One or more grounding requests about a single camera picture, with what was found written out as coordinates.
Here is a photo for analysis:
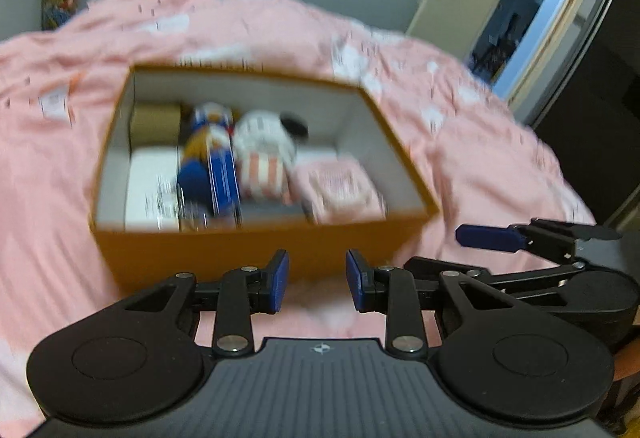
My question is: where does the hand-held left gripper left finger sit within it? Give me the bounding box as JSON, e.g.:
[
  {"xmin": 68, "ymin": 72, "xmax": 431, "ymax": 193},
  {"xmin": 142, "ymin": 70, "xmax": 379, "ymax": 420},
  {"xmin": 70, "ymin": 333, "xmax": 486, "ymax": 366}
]
[{"xmin": 122, "ymin": 249, "xmax": 291, "ymax": 360}]

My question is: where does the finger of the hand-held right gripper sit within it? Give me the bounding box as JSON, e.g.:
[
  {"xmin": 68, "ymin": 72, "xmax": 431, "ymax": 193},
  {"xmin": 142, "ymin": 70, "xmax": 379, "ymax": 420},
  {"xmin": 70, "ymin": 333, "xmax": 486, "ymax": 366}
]
[
  {"xmin": 403, "ymin": 256, "xmax": 588, "ymax": 292},
  {"xmin": 455, "ymin": 217, "xmax": 624, "ymax": 264}
]

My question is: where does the pink printed blanket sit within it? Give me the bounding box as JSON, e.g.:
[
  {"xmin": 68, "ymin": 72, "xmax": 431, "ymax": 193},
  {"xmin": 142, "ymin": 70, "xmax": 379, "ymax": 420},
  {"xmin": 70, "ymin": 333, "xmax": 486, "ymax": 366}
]
[{"xmin": 0, "ymin": 0, "xmax": 599, "ymax": 425}]

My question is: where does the small tan box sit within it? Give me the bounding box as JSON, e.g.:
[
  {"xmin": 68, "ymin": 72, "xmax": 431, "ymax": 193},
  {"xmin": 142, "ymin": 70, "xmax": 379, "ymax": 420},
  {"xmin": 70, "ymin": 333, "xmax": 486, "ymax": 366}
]
[{"xmin": 130, "ymin": 103, "xmax": 184, "ymax": 149}]

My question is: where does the blue yellow plush toy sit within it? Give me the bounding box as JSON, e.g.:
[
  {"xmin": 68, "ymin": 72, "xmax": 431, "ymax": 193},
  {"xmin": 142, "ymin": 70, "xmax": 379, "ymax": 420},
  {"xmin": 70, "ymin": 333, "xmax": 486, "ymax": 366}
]
[{"xmin": 177, "ymin": 102, "xmax": 237, "ymax": 215}]

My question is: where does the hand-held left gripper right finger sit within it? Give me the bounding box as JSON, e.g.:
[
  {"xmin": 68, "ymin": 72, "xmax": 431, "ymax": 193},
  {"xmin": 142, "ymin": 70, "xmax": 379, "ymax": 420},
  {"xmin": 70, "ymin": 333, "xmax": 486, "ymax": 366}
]
[{"xmin": 345, "ymin": 248, "xmax": 505, "ymax": 355}]

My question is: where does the white flat box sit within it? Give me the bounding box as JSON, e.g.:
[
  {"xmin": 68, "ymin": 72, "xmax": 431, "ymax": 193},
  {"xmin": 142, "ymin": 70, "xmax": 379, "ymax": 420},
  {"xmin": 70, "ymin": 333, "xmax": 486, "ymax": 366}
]
[{"xmin": 123, "ymin": 145, "xmax": 182, "ymax": 233}]

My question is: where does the orange cardboard box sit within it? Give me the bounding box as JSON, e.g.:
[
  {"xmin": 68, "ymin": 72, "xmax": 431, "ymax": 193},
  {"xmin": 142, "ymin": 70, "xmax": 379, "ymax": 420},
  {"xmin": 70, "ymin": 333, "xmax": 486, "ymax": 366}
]
[{"xmin": 89, "ymin": 64, "xmax": 442, "ymax": 295}]

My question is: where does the pink packet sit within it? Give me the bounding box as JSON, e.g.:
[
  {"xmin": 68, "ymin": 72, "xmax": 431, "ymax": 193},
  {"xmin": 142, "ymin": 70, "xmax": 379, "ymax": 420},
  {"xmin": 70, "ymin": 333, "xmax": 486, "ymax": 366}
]
[{"xmin": 292, "ymin": 157, "xmax": 389, "ymax": 225}]

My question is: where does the striped red white plush toy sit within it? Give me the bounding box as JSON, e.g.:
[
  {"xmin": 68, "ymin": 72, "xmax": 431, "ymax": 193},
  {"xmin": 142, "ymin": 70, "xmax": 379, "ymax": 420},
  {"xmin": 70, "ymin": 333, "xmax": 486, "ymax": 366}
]
[{"xmin": 232, "ymin": 110, "xmax": 312, "ymax": 202}]

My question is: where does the blue booklet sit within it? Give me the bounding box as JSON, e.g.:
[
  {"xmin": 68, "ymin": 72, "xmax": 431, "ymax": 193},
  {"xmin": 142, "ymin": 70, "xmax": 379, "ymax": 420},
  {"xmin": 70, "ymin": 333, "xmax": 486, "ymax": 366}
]
[{"xmin": 208, "ymin": 148, "xmax": 245, "ymax": 225}]

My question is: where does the light wood hallway door frame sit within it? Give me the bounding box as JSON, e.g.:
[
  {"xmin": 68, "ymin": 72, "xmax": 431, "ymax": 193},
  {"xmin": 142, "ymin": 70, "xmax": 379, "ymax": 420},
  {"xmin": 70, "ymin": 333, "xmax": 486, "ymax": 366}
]
[{"xmin": 499, "ymin": 0, "xmax": 587, "ymax": 102}]

